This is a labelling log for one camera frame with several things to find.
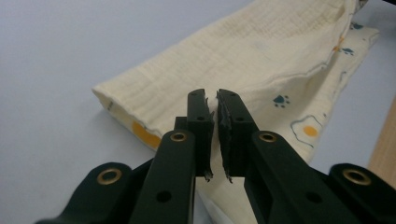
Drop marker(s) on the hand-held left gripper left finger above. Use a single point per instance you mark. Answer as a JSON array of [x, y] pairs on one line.
[[200, 137]]

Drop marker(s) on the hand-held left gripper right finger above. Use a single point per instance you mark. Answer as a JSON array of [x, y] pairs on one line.
[[236, 140]]

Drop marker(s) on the cream cloth with paw print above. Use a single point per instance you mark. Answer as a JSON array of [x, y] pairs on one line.
[[249, 53]]

